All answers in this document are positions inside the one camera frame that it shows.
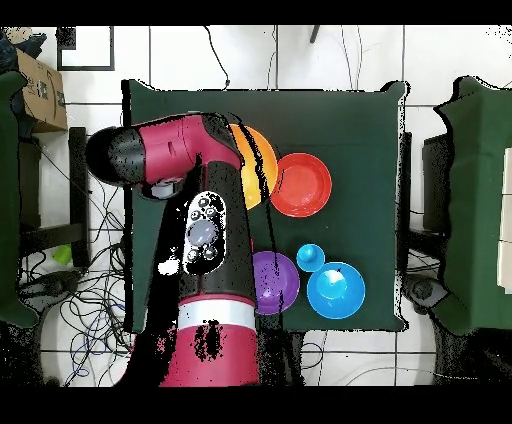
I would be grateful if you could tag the large yellow bowl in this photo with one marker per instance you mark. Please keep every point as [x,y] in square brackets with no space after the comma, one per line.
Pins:
[266,160]

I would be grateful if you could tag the orange bowl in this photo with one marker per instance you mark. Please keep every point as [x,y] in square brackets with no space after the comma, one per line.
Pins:
[304,188]

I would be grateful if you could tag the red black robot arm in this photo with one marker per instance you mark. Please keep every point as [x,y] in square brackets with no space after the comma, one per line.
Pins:
[216,352]

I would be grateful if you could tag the blue cup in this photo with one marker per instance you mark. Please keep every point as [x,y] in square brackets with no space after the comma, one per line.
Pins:
[310,258]

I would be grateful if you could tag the purple bowl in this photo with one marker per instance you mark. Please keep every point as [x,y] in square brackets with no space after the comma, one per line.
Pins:
[288,284]

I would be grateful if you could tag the large blue bowl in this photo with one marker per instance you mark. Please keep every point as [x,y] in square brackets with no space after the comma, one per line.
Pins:
[340,296]

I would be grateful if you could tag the dark green tablecloth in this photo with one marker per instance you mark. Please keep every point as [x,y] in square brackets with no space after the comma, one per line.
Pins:
[340,120]

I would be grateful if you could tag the black box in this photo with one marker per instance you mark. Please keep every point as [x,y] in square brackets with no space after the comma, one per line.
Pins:
[436,180]

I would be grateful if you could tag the dark grey caster foot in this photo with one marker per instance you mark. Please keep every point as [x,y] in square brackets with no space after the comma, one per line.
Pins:
[423,290]
[52,284]

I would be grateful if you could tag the dark grey rod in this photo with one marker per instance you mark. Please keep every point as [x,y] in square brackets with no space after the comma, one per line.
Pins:
[314,34]

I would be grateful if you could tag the light green plastic cup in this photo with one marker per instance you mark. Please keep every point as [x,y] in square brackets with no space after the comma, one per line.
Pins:
[62,254]

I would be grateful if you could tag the green cloth covered table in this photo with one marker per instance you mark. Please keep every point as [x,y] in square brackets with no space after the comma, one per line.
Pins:
[480,200]
[8,200]

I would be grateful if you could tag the cardboard box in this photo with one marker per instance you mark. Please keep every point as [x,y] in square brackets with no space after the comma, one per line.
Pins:
[44,96]

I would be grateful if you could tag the black metal frame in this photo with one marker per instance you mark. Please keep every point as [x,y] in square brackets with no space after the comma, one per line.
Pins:
[78,208]

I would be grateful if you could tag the grey square frame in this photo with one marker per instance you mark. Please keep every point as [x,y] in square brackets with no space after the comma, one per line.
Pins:
[66,40]

